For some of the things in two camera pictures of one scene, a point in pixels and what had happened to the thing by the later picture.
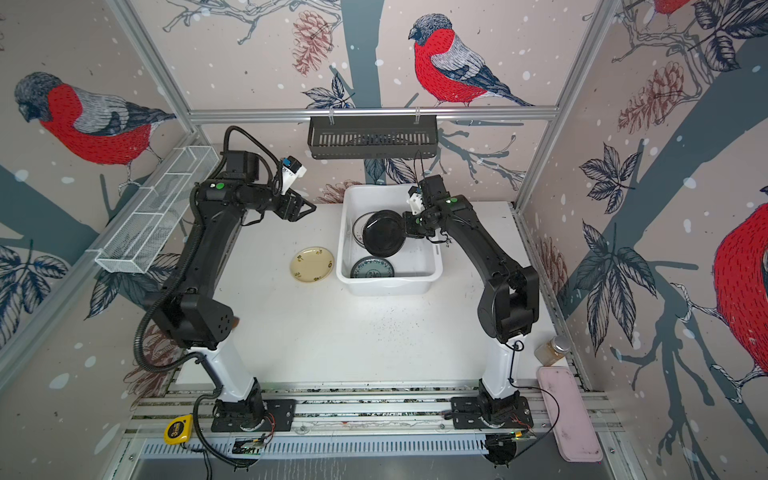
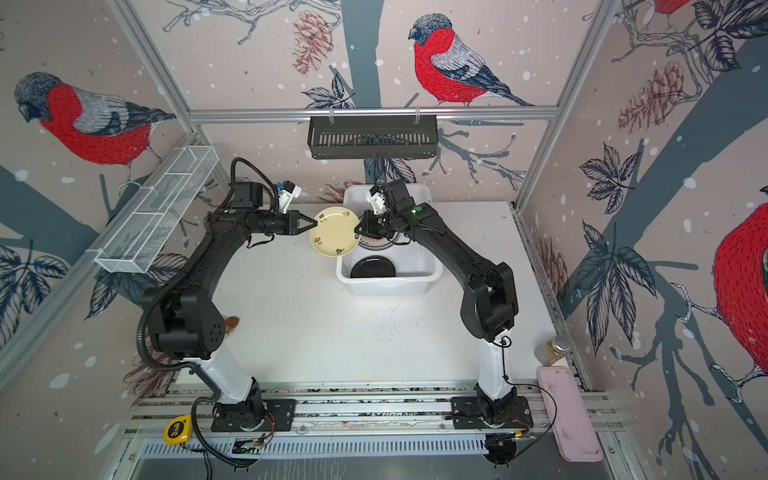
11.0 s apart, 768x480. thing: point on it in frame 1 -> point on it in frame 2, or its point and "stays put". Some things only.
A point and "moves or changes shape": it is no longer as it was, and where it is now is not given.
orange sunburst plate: x=359 y=227 moves or changes shape
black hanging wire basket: x=372 y=137 stays put
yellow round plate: x=312 y=264 -> x=334 y=235
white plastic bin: x=417 y=264 stays put
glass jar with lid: x=553 y=351 stays put
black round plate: x=384 y=233 moves or changes shape
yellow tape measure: x=178 y=430 stays put
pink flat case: x=575 y=430 stays put
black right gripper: x=411 y=227 -> x=372 y=229
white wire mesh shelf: x=155 y=208 stays put
